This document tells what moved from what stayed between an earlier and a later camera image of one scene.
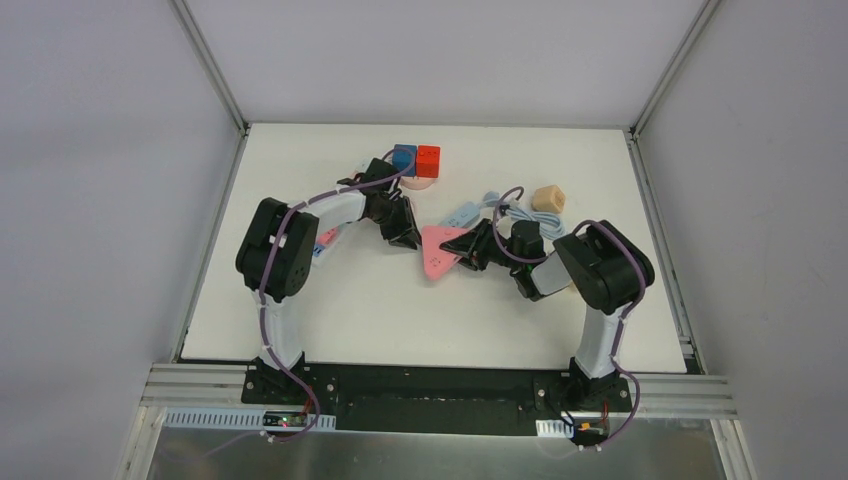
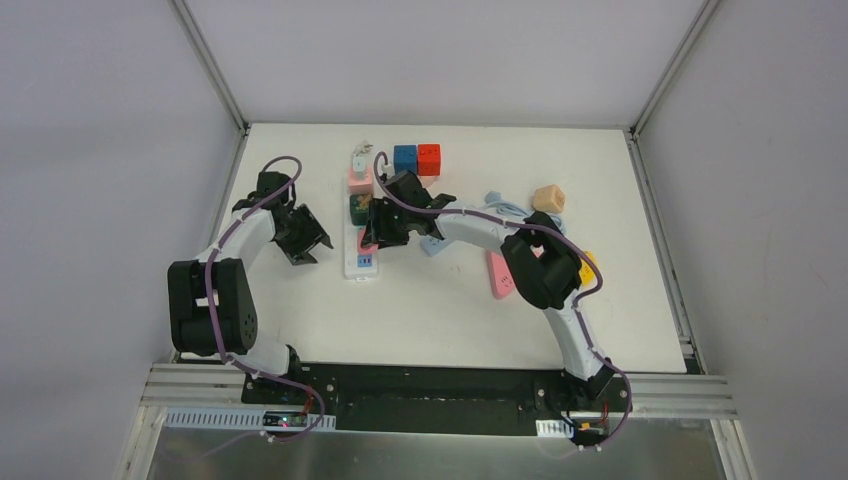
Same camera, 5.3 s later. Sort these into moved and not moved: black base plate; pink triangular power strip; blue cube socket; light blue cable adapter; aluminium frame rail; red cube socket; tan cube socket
Moved: pink triangular power strip; light blue cable adapter
Not moved: tan cube socket; aluminium frame rail; red cube socket; black base plate; blue cube socket
